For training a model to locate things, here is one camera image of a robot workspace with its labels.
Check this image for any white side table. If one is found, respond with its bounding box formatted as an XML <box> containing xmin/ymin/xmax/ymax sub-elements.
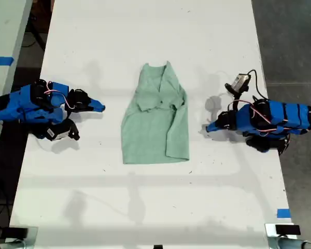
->
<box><xmin>0</xmin><ymin>0</ymin><xmax>33</xmax><ymax>167</ymax></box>

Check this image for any pale green T-shirt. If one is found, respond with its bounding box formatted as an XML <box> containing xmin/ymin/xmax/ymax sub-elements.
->
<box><xmin>121</xmin><ymin>61</ymin><xmax>190</xmax><ymax>164</ymax></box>

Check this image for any small black box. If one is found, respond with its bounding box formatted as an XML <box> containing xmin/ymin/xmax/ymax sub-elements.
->
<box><xmin>275</xmin><ymin>225</ymin><xmax>301</xmax><ymax>236</ymax></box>
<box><xmin>1</xmin><ymin>226</ymin><xmax>29</xmax><ymax>240</ymax></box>

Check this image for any grey and black camera box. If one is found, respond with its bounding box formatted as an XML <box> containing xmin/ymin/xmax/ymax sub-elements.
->
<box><xmin>224</xmin><ymin>73</ymin><xmax>250</xmax><ymax>93</ymax></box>

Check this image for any black camera box with label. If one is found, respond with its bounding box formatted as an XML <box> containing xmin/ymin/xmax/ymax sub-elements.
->
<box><xmin>45</xmin><ymin>118</ymin><xmax>81</xmax><ymax>142</ymax></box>

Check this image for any black camera stalk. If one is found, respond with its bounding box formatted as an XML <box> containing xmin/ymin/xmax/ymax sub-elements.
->
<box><xmin>229</xmin><ymin>88</ymin><xmax>244</xmax><ymax>104</ymax></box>

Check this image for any black camera cable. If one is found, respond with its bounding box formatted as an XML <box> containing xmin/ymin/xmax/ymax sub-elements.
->
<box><xmin>248</xmin><ymin>69</ymin><xmax>269</xmax><ymax>101</ymax></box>

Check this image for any black floor cable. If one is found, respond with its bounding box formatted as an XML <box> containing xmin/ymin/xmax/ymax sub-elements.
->
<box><xmin>22</xmin><ymin>24</ymin><xmax>46</xmax><ymax>49</ymax></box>

